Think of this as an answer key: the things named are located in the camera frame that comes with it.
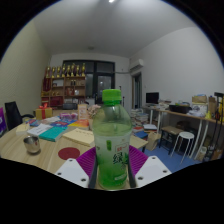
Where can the pink box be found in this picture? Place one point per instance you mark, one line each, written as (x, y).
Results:
(68, 115)

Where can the small wooden table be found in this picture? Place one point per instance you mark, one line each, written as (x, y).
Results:
(138, 141)

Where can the ceiling tube light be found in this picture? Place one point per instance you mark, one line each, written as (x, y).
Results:
(111, 1)

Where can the flat round red coaster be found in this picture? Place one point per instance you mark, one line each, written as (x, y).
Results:
(68, 153)

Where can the purple sign board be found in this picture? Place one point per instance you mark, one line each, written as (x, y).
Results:
(1, 120)

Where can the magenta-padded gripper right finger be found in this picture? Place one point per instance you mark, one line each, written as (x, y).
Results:
(151, 170)

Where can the colourful magazine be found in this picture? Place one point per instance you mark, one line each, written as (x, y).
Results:
(59, 124)

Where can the black metal frame stand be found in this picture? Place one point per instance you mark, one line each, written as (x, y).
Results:
(218, 100)

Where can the cardboard box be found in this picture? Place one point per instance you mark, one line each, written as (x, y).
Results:
(199, 99)

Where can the orange carton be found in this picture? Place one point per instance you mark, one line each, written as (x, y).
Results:
(82, 111)

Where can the black case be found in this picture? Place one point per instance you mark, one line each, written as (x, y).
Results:
(180, 109)

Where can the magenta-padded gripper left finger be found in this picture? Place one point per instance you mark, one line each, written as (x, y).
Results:
(71, 171)

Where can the green drink bottle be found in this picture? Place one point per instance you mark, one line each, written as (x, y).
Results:
(111, 140)

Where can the yellow gift box, red ribbon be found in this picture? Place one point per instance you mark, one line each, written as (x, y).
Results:
(43, 113)

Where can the potted pink flowers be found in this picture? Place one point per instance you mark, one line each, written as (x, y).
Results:
(93, 110)

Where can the wooden shelf unit with trophies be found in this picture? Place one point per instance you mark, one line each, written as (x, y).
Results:
(63, 90)

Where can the teal book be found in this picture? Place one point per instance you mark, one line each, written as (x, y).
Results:
(51, 134)

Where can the cream notebook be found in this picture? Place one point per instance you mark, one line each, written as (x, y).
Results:
(22, 128)

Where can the yellow book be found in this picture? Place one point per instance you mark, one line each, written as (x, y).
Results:
(80, 124)

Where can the long wooden wall desk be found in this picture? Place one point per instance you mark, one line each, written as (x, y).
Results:
(196, 117)

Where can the brown wooden stool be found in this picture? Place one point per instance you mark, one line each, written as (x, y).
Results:
(170, 130)

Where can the black computer monitor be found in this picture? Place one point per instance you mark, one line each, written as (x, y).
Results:
(152, 97)

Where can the white round stool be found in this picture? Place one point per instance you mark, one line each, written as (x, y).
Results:
(186, 135)

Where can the pile of books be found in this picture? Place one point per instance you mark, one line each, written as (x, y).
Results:
(140, 118)

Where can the white booklet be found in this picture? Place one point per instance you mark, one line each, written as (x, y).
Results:
(39, 129)

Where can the white air conditioner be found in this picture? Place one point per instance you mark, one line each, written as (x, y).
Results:
(136, 65)

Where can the black framed glass door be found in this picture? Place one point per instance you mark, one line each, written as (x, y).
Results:
(103, 81)

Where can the black office chair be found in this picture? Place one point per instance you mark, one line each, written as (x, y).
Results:
(12, 113)

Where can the beige book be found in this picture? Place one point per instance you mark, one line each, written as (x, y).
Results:
(80, 136)

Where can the small steel cup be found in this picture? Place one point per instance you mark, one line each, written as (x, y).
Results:
(32, 145)

